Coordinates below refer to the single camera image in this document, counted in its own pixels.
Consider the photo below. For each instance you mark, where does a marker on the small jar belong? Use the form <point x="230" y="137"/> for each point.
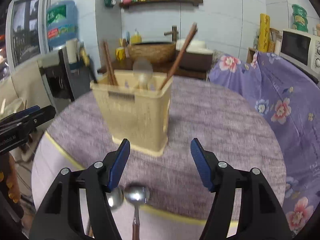
<point x="318" y="30"/>

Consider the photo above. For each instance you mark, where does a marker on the wooden box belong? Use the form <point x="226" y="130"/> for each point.
<point x="251" y="55"/>

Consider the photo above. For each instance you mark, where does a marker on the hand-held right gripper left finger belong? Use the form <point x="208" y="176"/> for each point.
<point x="119" y="165"/>

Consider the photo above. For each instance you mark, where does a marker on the bronze faucet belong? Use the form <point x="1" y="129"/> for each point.
<point x="173" y="33"/>

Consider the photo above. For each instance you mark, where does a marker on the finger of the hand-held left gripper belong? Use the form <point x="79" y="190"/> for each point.
<point x="25" y="111"/>
<point x="42" y="116"/>

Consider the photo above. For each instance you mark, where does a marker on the beige plastic utensil holder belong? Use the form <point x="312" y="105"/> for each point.
<point x="135" y="120"/>

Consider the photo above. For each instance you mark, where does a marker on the yellow soap bottle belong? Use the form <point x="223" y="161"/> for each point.
<point x="136" y="38"/>

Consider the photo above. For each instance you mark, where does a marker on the woven brown sink basin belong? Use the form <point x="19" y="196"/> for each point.
<point x="152" y="52"/>

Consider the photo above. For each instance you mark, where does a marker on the grey water dispenser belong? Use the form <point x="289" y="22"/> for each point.
<point x="57" y="80"/>

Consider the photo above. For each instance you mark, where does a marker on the brown chopstick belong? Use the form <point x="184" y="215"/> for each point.
<point x="108" y="65"/>
<point x="178" y="56"/>
<point x="112" y="66"/>

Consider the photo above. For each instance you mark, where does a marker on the purple floral cloth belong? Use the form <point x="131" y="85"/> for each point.
<point x="275" y="100"/>

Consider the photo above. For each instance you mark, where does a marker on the blue water jug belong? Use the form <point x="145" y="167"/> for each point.
<point x="61" y="25"/>

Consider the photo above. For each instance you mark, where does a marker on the yellow cup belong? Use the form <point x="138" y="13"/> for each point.
<point x="120" y="53"/>

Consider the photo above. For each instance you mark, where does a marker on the beige cushion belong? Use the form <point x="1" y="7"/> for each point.
<point x="22" y="92"/>

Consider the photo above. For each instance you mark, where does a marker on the dark wooden counter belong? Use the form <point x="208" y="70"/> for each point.
<point x="190" y="67"/>

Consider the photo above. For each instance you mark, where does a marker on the white paper cup stack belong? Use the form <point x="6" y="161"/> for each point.
<point x="72" y="51"/>

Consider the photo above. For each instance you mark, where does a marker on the yellow roll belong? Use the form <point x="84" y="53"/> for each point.
<point x="264" y="32"/>

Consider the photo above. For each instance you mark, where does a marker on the blue cup holder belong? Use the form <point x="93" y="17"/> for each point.
<point x="78" y="65"/>

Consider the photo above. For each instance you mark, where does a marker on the white microwave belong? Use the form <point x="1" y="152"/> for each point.
<point x="297" y="47"/>

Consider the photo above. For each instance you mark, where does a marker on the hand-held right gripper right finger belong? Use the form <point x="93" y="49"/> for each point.
<point x="201" y="165"/>

